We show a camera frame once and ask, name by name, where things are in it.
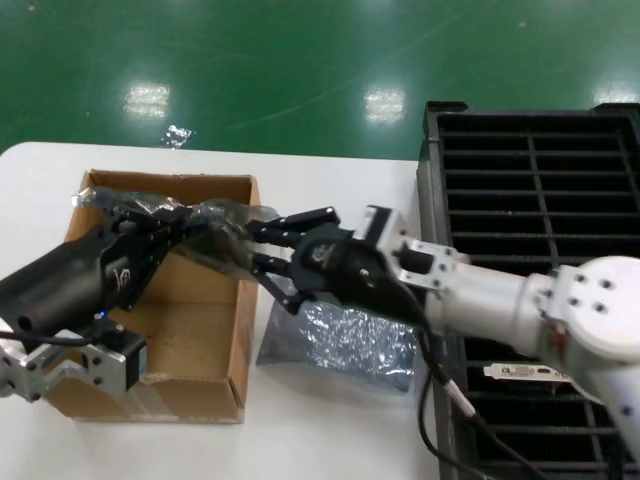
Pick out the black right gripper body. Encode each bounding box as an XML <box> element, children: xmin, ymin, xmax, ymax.
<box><xmin>289</xmin><ymin>224</ymin><xmax>427</xmax><ymax>327</ymax></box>

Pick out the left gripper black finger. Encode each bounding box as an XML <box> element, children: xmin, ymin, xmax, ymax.
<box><xmin>126</xmin><ymin>225</ymin><xmax>197</xmax><ymax>314</ymax></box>
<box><xmin>105</xmin><ymin>200</ymin><xmax>197</xmax><ymax>240</ymax></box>

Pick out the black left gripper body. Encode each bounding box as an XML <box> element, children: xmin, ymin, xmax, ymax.
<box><xmin>0</xmin><ymin>227</ymin><xmax>151</xmax><ymax>346</ymax></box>

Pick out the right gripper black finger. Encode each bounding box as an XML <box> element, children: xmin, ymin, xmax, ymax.
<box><xmin>251</xmin><ymin>251</ymin><xmax>309</xmax><ymax>317</ymax></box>
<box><xmin>246</xmin><ymin>204</ymin><xmax>343</xmax><ymax>249</ymax></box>

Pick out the grey translucent antistatic bag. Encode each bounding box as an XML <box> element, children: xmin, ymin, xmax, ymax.
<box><xmin>255</xmin><ymin>294</ymin><xmax>419</xmax><ymax>396</ymax></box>
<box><xmin>69</xmin><ymin>187</ymin><xmax>281</xmax><ymax>281</ymax></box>

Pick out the open brown cardboard box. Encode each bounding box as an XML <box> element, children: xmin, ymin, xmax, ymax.
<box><xmin>43</xmin><ymin>169</ymin><xmax>262</xmax><ymax>425</ymax></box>

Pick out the black slotted plastic container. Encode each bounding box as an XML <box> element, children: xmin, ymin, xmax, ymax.
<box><xmin>414</xmin><ymin>101</ymin><xmax>640</xmax><ymax>474</ymax></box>

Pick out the silver foil scrap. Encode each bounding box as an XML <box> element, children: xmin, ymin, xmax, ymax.
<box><xmin>161</xmin><ymin>124</ymin><xmax>194</xmax><ymax>150</ymax></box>

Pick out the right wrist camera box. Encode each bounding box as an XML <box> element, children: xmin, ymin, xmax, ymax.
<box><xmin>358</xmin><ymin>203</ymin><xmax>407</xmax><ymax>246</ymax></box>

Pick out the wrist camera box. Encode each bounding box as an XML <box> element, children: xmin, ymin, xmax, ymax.
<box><xmin>358</xmin><ymin>203</ymin><xmax>407</xmax><ymax>246</ymax></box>
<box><xmin>93</xmin><ymin>319</ymin><xmax>148</xmax><ymax>396</ymax></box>

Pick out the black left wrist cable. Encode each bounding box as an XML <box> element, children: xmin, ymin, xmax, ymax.
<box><xmin>0</xmin><ymin>329</ymin><xmax>101</xmax><ymax>347</ymax></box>

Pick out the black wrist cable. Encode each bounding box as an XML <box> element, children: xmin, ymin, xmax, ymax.
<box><xmin>0</xmin><ymin>329</ymin><xmax>101</xmax><ymax>347</ymax></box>
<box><xmin>394</xmin><ymin>279</ymin><xmax>487</xmax><ymax>480</ymax></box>

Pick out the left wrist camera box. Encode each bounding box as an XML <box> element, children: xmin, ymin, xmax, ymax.
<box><xmin>93</xmin><ymin>319</ymin><xmax>148</xmax><ymax>396</ymax></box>

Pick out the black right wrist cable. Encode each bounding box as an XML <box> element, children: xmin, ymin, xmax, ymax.
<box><xmin>394</xmin><ymin>279</ymin><xmax>487</xmax><ymax>480</ymax></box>

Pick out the black cable silver connector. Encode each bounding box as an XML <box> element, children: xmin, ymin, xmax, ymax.
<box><xmin>424</xmin><ymin>339</ymin><xmax>534</xmax><ymax>480</ymax></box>

